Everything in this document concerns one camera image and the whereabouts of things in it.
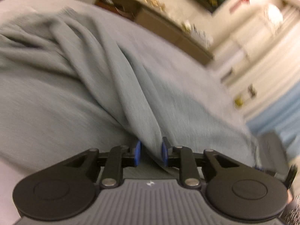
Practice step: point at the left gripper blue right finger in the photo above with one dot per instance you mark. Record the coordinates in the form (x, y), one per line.
(182, 158)

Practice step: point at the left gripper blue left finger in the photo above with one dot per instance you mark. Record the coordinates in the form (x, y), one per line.
(117, 159)

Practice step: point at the grey sweatpants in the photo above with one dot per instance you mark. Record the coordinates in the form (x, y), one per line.
(70, 82)

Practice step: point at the long grey tv sideboard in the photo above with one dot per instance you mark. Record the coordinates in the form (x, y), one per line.
(158, 23)

